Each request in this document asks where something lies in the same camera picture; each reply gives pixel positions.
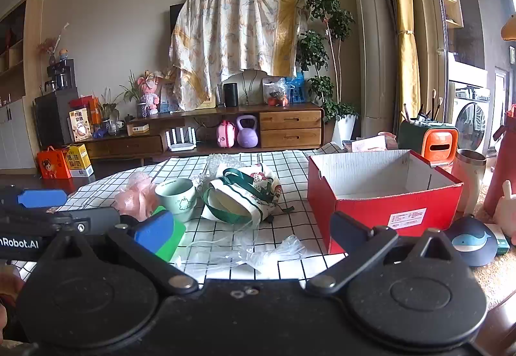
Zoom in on blue plastic bag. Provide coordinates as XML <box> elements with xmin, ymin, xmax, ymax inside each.
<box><xmin>285</xmin><ymin>73</ymin><xmax>306</xmax><ymax>104</ymax></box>

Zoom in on clear bag of fruit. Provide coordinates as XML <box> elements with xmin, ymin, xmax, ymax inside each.
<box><xmin>264</xmin><ymin>77</ymin><xmax>290</xmax><ymax>107</ymax></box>

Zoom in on pink bath pouf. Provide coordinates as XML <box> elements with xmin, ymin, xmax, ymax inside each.
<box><xmin>114</xmin><ymin>171</ymin><xmax>160</xmax><ymax>222</ymax></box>

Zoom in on white router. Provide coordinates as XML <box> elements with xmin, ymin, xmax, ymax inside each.
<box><xmin>166</xmin><ymin>128</ymin><xmax>197</xmax><ymax>152</ymax></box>

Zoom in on small potted plant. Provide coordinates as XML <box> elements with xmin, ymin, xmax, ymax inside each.
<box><xmin>120</xmin><ymin>72</ymin><xmax>150</xmax><ymax>119</ymax></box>

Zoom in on orange carton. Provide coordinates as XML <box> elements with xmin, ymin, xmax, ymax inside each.
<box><xmin>86</xmin><ymin>96</ymin><xmax>103</xmax><ymax>125</ymax></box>

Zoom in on black cylinder speaker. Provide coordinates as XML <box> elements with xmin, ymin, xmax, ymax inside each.
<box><xmin>223</xmin><ymin>83</ymin><xmax>239</xmax><ymax>108</ymax></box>

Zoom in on purple kettlebell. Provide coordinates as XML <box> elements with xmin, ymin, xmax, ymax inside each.
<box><xmin>236</xmin><ymin>115</ymin><xmax>259</xmax><ymax>148</ymax></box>

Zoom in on black television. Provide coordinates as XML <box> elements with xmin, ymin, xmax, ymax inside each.
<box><xmin>169</xmin><ymin>3</ymin><xmax>184</xmax><ymax>54</ymax></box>

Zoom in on black coffee machine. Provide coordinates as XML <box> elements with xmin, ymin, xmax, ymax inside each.
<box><xmin>46</xmin><ymin>60</ymin><xmax>76</xmax><ymax>93</ymax></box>

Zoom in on orange storage box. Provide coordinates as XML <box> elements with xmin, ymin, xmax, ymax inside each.
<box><xmin>420</xmin><ymin>128</ymin><xmax>459</xmax><ymax>168</ymax></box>

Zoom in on white shell shaped decor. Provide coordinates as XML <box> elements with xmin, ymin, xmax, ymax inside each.
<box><xmin>223</xmin><ymin>69</ymin><xmax>269</xmax><ymax>107</ymax></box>

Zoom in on tall green potted tree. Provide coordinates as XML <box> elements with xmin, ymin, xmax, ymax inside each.
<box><xmin>296</xmin><ymin>0</ymin><xmax>359</xmax><ymax>123</ymax></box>

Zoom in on standing air conditioner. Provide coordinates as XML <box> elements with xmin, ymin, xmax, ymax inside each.
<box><xmin>349</xmin><ymin>0</ymin><xmax>401</xmax><ymax>137</ymax></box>

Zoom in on patterned bed sheet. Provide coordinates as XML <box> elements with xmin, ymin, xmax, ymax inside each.
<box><xmin>168</xmin><ymin>0</ymin><xmax>309</xmax><ymax>112</ymax></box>

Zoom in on pale green mug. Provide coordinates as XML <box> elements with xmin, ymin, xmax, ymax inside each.
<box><xmin>155</xmin><ymin>178</ymin><xmax>198</xmax><ymax>223</ymax></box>

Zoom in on dark green brush holder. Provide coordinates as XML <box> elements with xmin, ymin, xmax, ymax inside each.
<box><xmin>398</xmin><ymin>119</ymin><xmax>444</xmax><ymax>155</ymax></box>

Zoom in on black low cabinet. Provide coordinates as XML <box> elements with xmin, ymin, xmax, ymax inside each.
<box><xmin>33</xmin><ymin>87</ymin><xmax>81</xmax><ymax>147</ymax></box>

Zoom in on crinkled bubble wrap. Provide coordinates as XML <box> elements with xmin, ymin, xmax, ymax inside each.
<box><xmin>193</xmin><ymin>153</ymin><xmax>243</xmax><ymax>189</ymax></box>

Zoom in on canvas tote bag green straps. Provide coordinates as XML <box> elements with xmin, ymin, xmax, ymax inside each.
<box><xmin>200</xmin><ymin>163</ymin><xmax>283</xmax><ymax>224</ymax></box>

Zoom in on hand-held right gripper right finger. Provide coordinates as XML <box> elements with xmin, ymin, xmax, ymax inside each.
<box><xmin>305</xmin><ymin>211</ymin><xmax>465</xmax><ymax>293</ymax></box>

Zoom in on wooden wall cabinet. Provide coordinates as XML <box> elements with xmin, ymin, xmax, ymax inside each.
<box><xmin>0</xmin><ymin>0</ymin><xmax>43</xmax><ymax>171</ymax></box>

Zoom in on pink toy suitcase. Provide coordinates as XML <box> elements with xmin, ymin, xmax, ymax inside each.
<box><xmin>216</xmin><ymin>121</ymin><xmax>236</xmax><ymax>149</ymax></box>

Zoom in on red gift box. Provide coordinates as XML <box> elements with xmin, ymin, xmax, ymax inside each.
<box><xmin>37</xmin><ymin>146</ymin><xmax>72</xmax><ymax>179</ymax></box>

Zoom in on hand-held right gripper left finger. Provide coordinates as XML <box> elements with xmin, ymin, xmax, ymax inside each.
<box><xmin>40</xmin><ymin>210</ymin><xmax>199</xmax><ymax>295</ymax></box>

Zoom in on green sponge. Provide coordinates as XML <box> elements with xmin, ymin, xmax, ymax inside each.
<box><xmin>155</xmin><ymin>206</ymin><xmax>187</xmax><ymax>262</ymax></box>

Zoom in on yellow curtain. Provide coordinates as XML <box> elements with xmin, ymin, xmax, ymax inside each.
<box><xmin>387</xmin><ymin>0</ymin><xmax>422</xmax><ymax>125</ymax></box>

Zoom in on red cardboard box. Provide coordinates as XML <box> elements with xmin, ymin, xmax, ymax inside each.
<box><xmin>307</xmin><ymin>150</ymin><xmax>464</xmax><ymax>256</ymax></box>

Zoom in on dark whale print cap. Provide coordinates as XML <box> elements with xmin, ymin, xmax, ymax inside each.
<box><xmin>443</xmin><ymin>216</ymin><xmax>498</xmax><ymax>267</ymax></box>

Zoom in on wooden tv stand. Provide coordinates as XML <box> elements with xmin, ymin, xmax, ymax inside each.
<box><xmin>78</xmin><ymin>105</ymin><xmax>325</xmax><ymax>163</ymax></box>

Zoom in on red thermos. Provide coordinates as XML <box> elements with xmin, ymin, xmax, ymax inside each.
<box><xmin>483</xmin><ymin>123</ymin><xmax>516</xmax><ymax>215</ymax></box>

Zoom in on white planter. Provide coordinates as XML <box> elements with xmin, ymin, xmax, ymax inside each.
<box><xmin>331</xmin><ymin>114</ymin><xmax>359</xmax><ymax>147</ymax></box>

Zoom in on black white checkered tablecloth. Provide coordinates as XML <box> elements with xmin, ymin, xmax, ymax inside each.
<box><xmin>52</xmin><ymin>142</ymin><xmax>351</xmax><ymax>282</ymax></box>

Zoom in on white yellow gift box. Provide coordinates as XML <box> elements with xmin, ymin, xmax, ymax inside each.
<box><xmin>69</xmin><ymin>108</ymin><xmax>91</xmax><ymax>143</ymax></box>

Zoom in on pink doll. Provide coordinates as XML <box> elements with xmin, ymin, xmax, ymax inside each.
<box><xmin>137</xmin><ymin>76</ymin><xmax>160</xmax><ymax>115</ymax></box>

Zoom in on clear plastic bag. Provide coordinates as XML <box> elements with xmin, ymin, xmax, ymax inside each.
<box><xmin>177</xmin><ymin>225</ymin><xmax>323</xmax><ymax>274</ymax></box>

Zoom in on washing machine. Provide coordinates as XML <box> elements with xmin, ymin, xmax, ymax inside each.
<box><xmin>447</xmin><ymin>80</ymin><xmax>491</xmax><ymax>157</ymax></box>

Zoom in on pink white packet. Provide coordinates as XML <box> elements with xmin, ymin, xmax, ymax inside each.
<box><xmin>351</xmin><ymin>132</ymin><xmax>400</xmax><ymax>153</ymax></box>

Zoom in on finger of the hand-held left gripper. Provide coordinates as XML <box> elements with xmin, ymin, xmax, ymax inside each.
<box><xmin>47</xmin><ymin>207</ymin><xmax>140</xmax><ymax>236</ymax></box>
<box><xmin>0</xmin><ymin>186</ymin><xmax>68</xmax><ymax>209</ymax></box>

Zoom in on steel tumbler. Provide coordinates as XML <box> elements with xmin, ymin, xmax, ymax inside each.
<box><xmin>451</xmin><ymin>149</ymin><xmax>488</xmax><ymax>217</ymax></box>

